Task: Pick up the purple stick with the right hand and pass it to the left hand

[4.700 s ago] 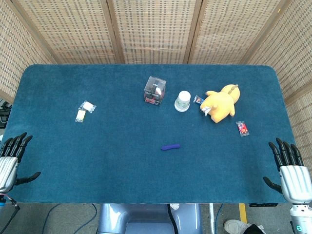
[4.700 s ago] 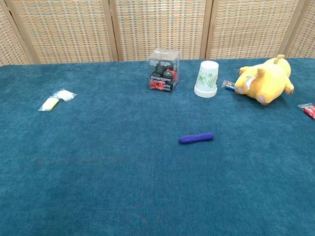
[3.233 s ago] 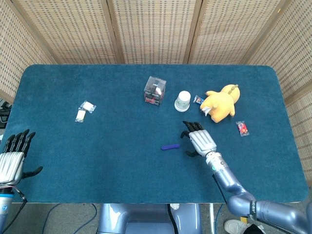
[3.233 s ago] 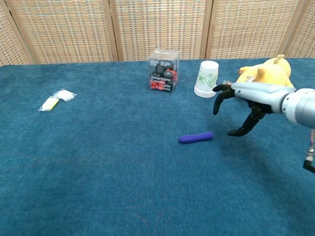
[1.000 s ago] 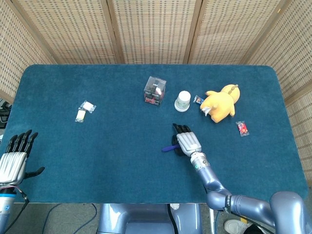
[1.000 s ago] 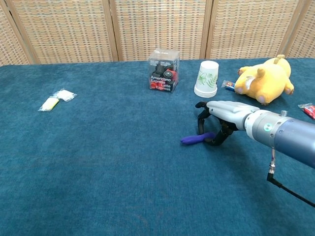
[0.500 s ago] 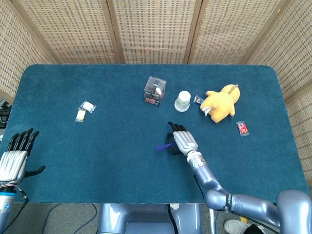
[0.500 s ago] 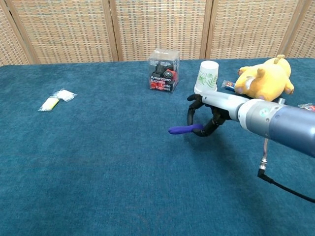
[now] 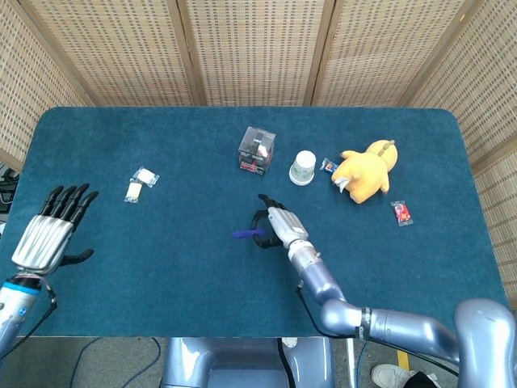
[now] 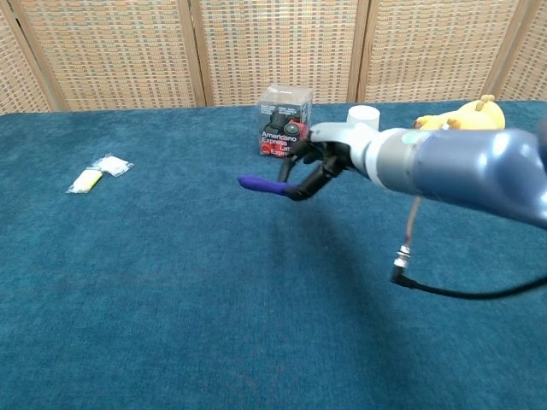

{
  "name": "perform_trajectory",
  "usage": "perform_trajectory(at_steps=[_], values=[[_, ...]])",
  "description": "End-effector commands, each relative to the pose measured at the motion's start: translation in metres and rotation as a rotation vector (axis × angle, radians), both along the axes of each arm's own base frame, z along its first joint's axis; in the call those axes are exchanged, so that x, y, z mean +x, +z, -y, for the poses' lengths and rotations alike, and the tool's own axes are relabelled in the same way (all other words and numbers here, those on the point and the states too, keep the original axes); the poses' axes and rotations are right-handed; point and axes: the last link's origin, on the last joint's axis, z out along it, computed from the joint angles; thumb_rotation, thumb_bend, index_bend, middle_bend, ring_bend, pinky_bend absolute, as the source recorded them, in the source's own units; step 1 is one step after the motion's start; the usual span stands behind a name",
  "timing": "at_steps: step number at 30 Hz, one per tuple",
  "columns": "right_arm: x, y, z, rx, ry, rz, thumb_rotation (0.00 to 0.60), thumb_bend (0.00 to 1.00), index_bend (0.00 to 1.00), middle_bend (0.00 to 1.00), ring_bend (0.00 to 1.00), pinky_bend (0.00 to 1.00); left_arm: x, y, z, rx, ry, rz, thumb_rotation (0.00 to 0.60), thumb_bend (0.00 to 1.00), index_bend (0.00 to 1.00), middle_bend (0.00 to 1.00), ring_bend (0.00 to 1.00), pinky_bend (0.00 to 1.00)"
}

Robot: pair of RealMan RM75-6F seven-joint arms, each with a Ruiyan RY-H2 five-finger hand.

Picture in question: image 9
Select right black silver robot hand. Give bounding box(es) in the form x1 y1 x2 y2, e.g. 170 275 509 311
250 193 310 250

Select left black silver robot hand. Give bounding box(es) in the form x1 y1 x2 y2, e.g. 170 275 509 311
11 183 100 277

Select white paper cup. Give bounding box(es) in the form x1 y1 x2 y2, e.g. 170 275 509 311
288 150 318 187

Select clear plastic box black contents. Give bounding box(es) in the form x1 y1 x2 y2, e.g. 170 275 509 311
237 125 277 175

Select yellow plush toy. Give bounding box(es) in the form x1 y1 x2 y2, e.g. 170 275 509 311
330 139 400 205

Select pale yellow wrapped snack packet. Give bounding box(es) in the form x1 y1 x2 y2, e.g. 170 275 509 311
123 181 144 204

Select red snack packet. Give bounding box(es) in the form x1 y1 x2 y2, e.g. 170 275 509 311
390 200 414 227

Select blue felt table mat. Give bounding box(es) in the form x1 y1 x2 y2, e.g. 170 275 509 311
0 106 510 339

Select white wrapped snack packet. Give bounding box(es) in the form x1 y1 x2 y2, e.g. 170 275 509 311
132 166 161 189

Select grey-blue robot torso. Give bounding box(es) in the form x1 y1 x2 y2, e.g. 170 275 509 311
160 337 336 388

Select woven bamboo folding screen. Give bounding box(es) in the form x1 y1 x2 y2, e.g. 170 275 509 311
0 0 517 292

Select white shoe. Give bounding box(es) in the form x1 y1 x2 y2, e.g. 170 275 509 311
370 363 417 388

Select black trouser leg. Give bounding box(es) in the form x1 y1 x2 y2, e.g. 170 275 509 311
399 370 441 388

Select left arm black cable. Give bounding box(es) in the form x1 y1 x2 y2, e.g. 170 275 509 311
0 278 58 361

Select black torso cable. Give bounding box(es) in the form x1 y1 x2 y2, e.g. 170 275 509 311
276 338 295 388

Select blue floor cable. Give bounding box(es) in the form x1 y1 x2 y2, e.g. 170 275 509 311
68 337 162 388
354 341 371 388

